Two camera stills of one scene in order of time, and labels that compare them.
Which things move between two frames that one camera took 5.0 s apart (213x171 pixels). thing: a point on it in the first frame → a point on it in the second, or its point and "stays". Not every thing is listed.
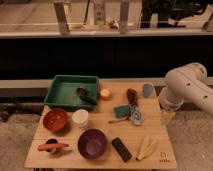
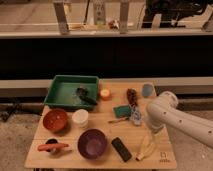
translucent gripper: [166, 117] → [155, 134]
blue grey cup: [147, 90] stays
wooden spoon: [119, 120] stays
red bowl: [55, 119] stays
